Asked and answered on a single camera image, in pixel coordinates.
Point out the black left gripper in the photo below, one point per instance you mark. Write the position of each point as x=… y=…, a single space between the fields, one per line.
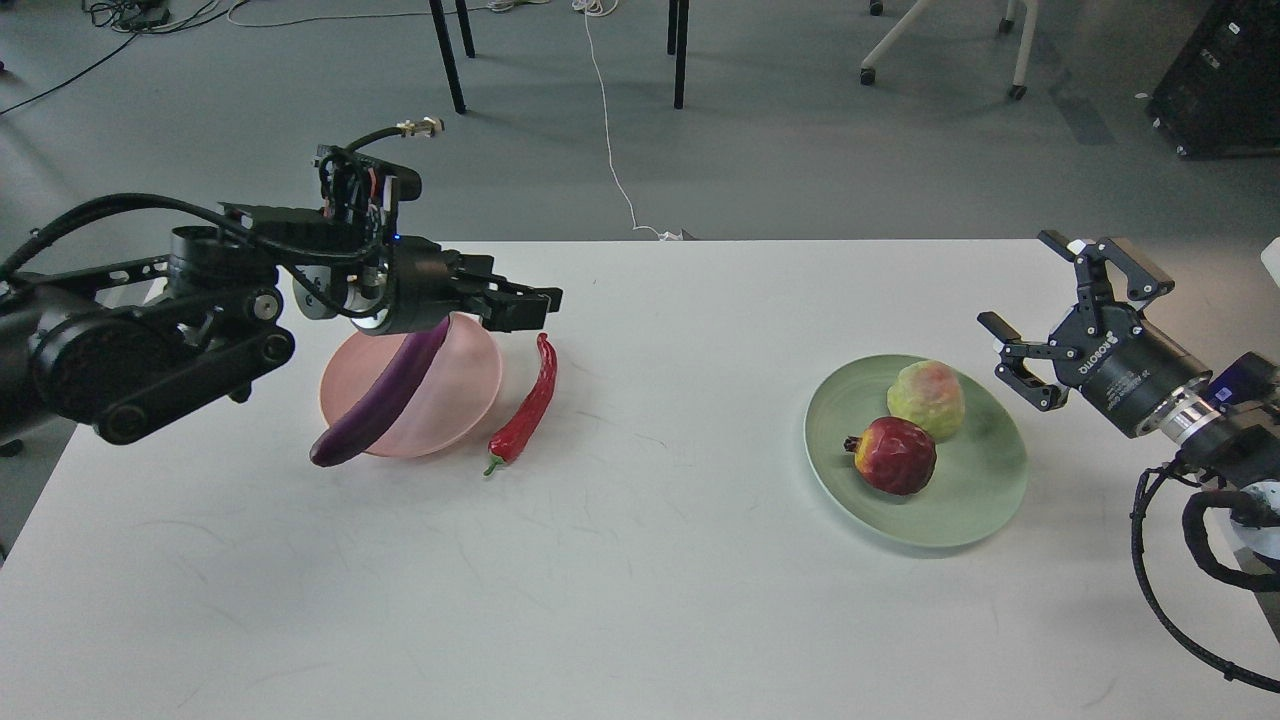
x=427 y=283

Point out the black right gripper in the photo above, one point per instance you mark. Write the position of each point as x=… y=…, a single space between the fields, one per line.
x=1122 y=365

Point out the red pomegranate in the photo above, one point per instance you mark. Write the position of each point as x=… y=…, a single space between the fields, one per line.
x=893 y=455

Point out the green plate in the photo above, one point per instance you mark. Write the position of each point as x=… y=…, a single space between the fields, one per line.
x=978 y=482

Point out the pink plate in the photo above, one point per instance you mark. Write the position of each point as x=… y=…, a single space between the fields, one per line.
x=455 y=394

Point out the black equipment case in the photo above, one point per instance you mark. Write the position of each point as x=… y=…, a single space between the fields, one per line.
x=1220 y=97

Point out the black table leg rear right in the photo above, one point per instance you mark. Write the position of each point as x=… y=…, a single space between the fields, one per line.
x=672 y=27

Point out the red chili pepper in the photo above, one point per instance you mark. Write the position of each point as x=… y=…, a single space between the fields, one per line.
x=510 y=441

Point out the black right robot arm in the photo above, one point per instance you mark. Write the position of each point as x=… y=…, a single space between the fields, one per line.
x=1224 y=425

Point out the purple eggplant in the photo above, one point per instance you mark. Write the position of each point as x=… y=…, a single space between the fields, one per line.
x=366 y=421

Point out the black table leg rear left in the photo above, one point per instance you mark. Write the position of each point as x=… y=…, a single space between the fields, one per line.
x=466 y=34

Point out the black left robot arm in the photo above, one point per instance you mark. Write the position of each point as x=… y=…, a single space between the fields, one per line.
x=131 y=347

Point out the black table leg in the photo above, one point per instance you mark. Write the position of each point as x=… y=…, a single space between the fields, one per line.
x=672 y=27
x=466 y=34
x=681 y=54
x=446 y=51

